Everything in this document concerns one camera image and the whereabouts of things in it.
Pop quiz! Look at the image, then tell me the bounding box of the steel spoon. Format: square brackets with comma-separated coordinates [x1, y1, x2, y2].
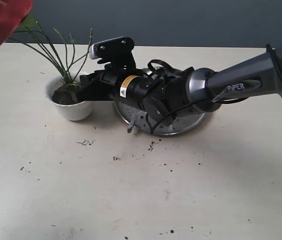
[127, 110, 140, 134]

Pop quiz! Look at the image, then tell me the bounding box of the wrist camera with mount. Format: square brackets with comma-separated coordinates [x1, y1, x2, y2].
[88, 36, 136, 69]

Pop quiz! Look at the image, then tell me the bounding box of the white flower pot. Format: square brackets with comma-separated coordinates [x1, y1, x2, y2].
[43, 75, 94, 122]

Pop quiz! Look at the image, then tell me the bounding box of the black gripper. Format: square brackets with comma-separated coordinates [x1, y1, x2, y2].
[75, 68, 156, 105]

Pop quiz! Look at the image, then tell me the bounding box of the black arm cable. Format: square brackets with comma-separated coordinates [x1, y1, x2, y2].
[147, 59, 261, 135]

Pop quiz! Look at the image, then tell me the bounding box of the artificial red anthurium plant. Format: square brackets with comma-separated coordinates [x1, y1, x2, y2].
[0, 0, 93, 90]

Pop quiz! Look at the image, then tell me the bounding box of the round steel plate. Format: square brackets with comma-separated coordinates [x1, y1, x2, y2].
[114, 66, 208, 137]

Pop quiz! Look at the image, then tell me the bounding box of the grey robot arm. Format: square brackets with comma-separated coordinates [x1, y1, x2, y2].
[72, 37, 282, 126]

